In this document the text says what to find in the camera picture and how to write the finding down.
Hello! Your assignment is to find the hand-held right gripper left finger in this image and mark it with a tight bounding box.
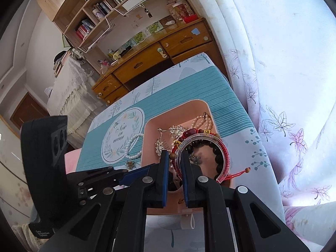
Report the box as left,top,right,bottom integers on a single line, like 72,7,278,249
39,150,171,252

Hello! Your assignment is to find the white pearl necklace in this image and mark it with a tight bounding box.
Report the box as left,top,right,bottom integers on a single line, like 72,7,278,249
191,112,213,133

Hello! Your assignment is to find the row of red books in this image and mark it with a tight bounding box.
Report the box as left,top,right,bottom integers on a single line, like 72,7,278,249
76,18,96,41

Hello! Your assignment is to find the black bead bracelet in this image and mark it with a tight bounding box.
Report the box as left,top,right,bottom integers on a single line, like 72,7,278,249
189,139,227,180

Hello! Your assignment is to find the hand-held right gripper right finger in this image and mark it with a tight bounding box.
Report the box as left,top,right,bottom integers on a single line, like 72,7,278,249
181,152,309,252

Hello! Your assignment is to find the wooden bookshelf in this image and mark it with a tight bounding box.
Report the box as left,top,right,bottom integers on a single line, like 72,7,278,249
37,0,168,55

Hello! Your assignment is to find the row of pale books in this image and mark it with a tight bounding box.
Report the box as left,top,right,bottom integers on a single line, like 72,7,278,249
97,0,129,15

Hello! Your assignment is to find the white lace cover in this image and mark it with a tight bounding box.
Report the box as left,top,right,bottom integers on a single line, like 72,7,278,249
45,55,108,137

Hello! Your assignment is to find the brown wooden door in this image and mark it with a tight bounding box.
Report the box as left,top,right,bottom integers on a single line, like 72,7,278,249
10,92,50,129

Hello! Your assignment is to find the white pearl bracelet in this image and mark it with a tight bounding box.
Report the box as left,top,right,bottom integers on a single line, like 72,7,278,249
123,133,145,170

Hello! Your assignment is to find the wooden desk with drawers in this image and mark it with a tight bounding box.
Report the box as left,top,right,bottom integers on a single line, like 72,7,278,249
91,18,229,105

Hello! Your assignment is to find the white floral wardrobe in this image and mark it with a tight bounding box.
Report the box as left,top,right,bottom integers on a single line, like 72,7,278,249
0,121,34,223

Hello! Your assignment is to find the gold rhinestone bracelet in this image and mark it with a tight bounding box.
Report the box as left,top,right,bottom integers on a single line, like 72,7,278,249
156,125,187,155

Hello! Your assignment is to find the stack of books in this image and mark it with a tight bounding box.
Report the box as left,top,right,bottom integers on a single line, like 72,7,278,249
54,50,71,78

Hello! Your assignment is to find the pink blanket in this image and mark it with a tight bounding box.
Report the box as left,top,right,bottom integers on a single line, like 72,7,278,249
64,147,84,175

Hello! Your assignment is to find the white leaf print curtain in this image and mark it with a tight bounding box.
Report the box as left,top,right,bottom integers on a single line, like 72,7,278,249
184,0,336,210

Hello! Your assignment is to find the floral pillow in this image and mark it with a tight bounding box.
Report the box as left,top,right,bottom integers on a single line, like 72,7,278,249
283,202,334,252

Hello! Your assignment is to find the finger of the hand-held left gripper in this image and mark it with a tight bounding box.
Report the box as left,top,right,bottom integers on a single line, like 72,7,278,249
119,164,158,188
67,167,128,189

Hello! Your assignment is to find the pink paper box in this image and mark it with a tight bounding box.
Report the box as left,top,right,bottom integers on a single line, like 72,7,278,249
140,99,231,229

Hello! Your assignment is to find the red braided bracelet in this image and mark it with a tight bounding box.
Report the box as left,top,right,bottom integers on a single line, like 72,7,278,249
171,127,251,187

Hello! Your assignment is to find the tree print tablecloth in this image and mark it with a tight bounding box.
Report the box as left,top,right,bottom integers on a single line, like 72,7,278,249
76,52,285,252

